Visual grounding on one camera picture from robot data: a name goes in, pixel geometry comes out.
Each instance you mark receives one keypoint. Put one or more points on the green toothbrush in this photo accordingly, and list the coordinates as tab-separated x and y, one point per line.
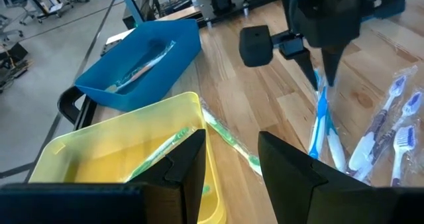
206	189
228	138
159	154

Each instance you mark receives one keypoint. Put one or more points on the black rolling desk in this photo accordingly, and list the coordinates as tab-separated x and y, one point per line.
49	0

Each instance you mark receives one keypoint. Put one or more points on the wrapped purple toothbrush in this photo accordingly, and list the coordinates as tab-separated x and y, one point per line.
374	128
402	147

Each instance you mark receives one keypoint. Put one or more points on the yellow plastic bin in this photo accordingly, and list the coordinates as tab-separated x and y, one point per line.
99	141

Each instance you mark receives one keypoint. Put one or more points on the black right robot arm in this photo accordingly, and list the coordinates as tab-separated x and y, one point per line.
220	0

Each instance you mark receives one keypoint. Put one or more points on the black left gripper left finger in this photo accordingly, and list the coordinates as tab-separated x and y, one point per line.
99	204

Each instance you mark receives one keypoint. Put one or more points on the pile of wrapped toothbrushes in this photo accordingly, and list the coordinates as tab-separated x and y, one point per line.
392	131

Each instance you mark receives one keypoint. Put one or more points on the large blue plastic bin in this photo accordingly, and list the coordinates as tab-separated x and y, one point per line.
179	45

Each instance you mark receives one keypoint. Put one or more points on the grey office chair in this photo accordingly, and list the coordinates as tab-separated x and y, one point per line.
13	8

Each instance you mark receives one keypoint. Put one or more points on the small blue plastic bin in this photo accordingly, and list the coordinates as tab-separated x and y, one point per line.
387	2

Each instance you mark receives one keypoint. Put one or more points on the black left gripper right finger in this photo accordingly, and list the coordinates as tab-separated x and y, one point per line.
331	201

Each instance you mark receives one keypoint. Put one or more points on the blue-grey metal table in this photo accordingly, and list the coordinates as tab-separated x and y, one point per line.
130	2

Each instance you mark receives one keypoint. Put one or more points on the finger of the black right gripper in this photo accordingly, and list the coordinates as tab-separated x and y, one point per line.
331	61
255	45

